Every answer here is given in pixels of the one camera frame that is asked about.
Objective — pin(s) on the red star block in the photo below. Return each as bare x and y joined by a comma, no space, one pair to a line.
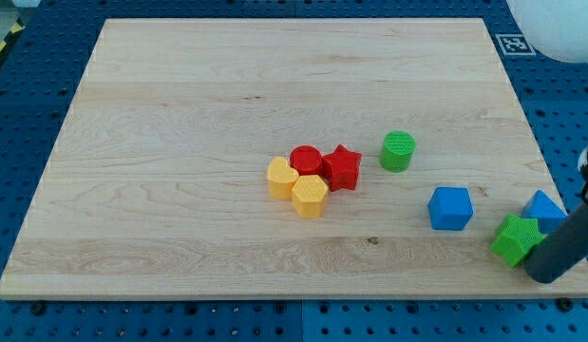
341,168

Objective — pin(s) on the red cylinder block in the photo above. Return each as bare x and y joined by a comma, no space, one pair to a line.
306,160

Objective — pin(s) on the wooden board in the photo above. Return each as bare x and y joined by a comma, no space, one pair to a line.
156,186

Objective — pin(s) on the yellow heart block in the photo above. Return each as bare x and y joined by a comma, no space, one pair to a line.
281,178

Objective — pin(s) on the black white fiducial tag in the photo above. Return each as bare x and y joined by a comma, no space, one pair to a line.
514,45

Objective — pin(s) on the green cylinder block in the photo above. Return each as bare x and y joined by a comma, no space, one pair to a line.
397,150

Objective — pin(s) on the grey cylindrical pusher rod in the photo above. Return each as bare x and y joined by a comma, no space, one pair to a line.
561,250

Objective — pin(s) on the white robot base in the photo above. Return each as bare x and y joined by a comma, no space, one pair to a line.
556,28

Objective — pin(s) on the blue cube block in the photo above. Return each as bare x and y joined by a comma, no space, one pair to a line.
450,208

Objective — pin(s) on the yellow hexagon block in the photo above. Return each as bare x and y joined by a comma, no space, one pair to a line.
309,196

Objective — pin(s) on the blue triangle block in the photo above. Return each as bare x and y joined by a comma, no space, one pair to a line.
541,207

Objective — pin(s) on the green star block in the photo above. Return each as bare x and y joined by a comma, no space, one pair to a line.
515,237

